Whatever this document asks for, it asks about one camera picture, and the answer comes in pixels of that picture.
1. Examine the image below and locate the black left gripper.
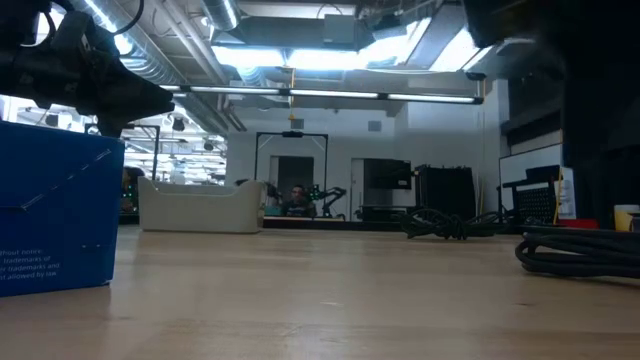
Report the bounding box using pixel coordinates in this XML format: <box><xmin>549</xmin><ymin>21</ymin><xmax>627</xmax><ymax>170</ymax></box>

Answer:
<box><xmin>0</xmin><ymin>10</ymin><xmax>176</xmax><ymax>139</ymax></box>

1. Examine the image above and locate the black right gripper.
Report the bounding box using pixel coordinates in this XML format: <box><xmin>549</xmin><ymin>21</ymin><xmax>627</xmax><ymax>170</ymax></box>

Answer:
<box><xmin>461</xmin><ymin>0</ymin><xmax>569</xmax><ymax>50</ymax></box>

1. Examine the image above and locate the beige plastic bin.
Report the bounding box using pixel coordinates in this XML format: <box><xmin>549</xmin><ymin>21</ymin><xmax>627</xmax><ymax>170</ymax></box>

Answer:
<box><xmin>137</xmin><ymin>176</ymin><xmax>268</xmax><ymax>235</ymax></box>

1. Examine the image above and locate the blue cardboard box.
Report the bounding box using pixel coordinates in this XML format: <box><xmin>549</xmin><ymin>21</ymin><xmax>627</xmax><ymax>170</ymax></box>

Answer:
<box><xmin>0</xmin><ymin>119</ymin><xmax>126</xmax><ymax>299</ymax></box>

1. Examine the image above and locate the white board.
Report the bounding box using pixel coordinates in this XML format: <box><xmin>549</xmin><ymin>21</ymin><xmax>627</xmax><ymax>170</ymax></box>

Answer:
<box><xmin>498</xmin><ymin>142</ymin><xmax>577</xmax><ymax>220</ymax></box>

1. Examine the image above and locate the black cabinet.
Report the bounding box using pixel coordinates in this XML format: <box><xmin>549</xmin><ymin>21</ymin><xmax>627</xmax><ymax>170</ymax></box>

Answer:
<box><xmin>414</xmin><ymin>164</ymin><xmax>477</xmax><ymax>222</ymax></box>

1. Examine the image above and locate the black perforated cart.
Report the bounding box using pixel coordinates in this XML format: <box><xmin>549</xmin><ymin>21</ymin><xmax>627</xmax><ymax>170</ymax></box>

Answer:
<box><xmin>497</xmin><ymin>164</ymin><xmax>562</xmax><ymax>225</ymax></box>

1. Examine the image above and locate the long ceiling light bar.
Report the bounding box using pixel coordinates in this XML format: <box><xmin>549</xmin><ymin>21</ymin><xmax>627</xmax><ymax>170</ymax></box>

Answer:
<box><xmin>158</xmin><ymin>83</ymin><xmax>485</xmax><ymax>106</ymax></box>

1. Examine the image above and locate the person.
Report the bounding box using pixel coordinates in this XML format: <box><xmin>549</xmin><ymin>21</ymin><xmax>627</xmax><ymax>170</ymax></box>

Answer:
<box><xmin>279</xmin><ymin>184</ymin><xmax>317</xmax><ymax>218</ymax></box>

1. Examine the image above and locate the red flat box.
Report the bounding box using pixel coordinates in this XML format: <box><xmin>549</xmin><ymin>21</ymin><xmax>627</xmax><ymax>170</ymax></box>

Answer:
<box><xmin>557</xmin><ymin>217</ymin><xmax>600</xmax><ymax>230</ymax></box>

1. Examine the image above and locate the yellow cup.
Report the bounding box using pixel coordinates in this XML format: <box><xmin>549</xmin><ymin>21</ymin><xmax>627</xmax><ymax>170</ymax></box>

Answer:
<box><xmin>613</xmin><ymin>204</ymin><xmax>640</xmax><ymax>233</ymax></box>

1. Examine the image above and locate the black metal frame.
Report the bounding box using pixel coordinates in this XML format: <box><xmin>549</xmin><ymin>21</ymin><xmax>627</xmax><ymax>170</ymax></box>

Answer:
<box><xmin>253</xmin><ymin>130</ymin><xmax>330</xmax><ymax>197</ymax></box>

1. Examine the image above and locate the black wall monitor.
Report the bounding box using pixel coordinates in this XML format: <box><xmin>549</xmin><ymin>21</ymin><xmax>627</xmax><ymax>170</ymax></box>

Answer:
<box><xmin>363</xmin><ymin>158</ymin><xmax>413</xmax><ymax>191</ymax></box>

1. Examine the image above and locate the thick black coiled cable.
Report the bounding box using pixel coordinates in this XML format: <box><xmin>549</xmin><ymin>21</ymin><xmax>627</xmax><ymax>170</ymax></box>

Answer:
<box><xmin>514</xmin><ymin>224</ymin><xmax>640</xmax><ymax>280</ymax></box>

